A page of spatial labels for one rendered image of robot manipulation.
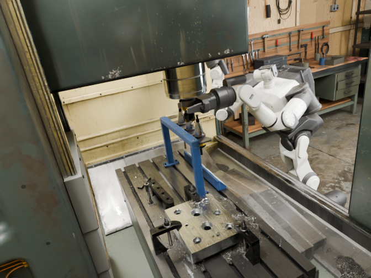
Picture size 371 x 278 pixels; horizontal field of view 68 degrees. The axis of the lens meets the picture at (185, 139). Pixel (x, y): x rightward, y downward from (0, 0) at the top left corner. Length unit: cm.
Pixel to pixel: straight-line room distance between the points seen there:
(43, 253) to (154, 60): 58
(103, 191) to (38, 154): 138
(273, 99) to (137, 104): 97
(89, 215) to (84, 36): 49
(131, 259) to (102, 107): 101
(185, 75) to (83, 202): 51
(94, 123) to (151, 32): 127
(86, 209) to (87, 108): 125
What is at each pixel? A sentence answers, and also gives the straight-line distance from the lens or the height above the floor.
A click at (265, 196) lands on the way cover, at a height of 74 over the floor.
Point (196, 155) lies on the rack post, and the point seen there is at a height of 115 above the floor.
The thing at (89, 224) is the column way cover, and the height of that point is 126.
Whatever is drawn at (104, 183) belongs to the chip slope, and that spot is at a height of 78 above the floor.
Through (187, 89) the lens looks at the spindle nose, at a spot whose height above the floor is 154.
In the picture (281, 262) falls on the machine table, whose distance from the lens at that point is 116.
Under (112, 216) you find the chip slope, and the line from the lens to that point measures 188.
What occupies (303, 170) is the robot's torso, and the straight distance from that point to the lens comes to 203.
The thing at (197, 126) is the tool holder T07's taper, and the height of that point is 127.
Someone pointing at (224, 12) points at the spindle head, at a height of 176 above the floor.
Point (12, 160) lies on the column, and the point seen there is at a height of 155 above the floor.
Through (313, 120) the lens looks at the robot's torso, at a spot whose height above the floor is 107.
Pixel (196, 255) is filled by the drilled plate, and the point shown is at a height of 97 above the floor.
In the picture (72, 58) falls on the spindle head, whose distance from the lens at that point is 82.
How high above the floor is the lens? 176
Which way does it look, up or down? 23 degrees down
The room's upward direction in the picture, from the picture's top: 8 degrees counter-clockwise
